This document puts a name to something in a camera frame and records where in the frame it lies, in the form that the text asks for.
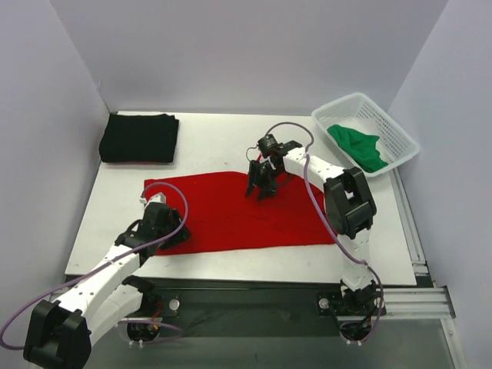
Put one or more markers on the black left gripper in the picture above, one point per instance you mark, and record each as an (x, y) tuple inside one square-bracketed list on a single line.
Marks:
[(169, 232)]

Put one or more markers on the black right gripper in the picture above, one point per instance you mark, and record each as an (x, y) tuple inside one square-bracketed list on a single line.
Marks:
[(260, 174)]

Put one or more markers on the red t shirt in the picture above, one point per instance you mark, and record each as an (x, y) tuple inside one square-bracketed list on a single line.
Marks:
[(222, 218)]

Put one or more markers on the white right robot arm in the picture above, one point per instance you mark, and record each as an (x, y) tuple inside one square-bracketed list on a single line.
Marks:
[(341, 197)]

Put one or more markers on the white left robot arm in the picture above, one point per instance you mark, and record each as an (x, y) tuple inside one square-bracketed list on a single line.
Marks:
[(62, 332)]

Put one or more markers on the folded black t shirt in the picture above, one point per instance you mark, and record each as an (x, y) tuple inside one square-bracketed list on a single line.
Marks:
[(139, 139)]

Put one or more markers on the green t shirt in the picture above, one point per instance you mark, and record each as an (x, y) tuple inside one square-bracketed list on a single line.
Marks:
[(362, 148)]

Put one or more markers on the white plastic basket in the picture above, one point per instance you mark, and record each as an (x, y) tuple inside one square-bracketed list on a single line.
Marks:
[(357, 111)]

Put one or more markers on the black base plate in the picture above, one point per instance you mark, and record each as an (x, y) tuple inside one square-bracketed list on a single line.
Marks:
[(207, 308)]

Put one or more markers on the aluminium frame rail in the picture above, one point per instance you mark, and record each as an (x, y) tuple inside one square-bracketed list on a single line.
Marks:
[(418, 304)]

